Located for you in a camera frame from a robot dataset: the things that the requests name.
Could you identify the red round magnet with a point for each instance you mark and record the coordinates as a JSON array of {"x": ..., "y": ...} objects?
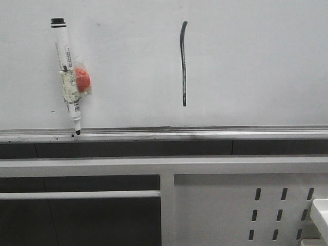
[{"x": 83, "y": 80}]

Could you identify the white whiteboard marker pen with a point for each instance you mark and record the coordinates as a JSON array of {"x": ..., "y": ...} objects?
[{"x": 66, "y": 70}]

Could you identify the white whiteboard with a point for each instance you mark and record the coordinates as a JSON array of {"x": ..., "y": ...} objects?
[{"x": 168, "y": 63}]

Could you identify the white metal pegboard rack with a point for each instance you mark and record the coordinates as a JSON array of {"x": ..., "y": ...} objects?
[{"x": 162, "y": 201}]

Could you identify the white plastic bin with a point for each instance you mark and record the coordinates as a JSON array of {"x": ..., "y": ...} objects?
[{"x": 318, "y": 215}]

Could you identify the aluminium whiteboard tray rail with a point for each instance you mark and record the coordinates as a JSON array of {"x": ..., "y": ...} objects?
[{"x": 163, "y": 134}]

